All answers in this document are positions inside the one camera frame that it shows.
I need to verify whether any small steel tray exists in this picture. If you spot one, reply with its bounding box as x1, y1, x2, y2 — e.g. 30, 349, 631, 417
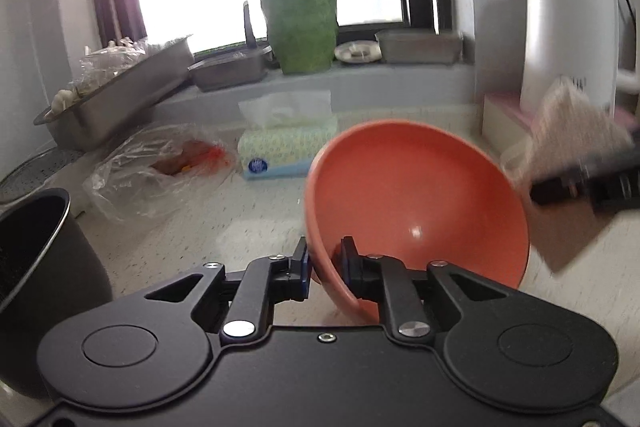
375, 28, 464, 65
189, 46, 272, 92

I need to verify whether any round metal lid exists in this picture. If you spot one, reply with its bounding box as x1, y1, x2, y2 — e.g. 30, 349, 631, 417
334, 40, 382, 65

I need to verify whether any white electric kettle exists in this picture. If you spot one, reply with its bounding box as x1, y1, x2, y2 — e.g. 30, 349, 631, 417
520, 0, 639, 115

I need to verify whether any small steel tray right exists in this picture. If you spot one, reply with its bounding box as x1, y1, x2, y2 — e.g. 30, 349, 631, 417
375, 28, 464, 65

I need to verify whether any small steel tray left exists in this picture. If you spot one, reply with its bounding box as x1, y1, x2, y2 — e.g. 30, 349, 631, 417
189, 46, 272, 92

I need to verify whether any blue patterned sponge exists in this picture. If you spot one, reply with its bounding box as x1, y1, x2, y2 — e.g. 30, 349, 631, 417
502, 76, 632, 273

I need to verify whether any black rice cooker pot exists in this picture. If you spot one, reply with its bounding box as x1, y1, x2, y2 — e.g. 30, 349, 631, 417
0, 188, 113, 398

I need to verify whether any green flower pot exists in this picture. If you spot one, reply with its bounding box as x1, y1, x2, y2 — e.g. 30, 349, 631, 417
260, 0, 338, 75

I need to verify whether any coral footed bowl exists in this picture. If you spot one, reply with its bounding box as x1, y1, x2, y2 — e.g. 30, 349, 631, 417
304, 119, 529, 323

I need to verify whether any tissue pack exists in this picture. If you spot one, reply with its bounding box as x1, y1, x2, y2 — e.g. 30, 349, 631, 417
238, 90, 338, 179

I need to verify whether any clear plastic bag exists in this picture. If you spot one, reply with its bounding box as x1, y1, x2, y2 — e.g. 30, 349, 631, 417
84, 124, 238, 225

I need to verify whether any large steel tray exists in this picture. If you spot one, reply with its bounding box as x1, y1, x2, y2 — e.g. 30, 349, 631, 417
34, 38, 193, 152

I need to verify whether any pink box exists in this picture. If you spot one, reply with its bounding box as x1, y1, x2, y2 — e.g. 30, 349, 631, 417
482, 89, 639, 158

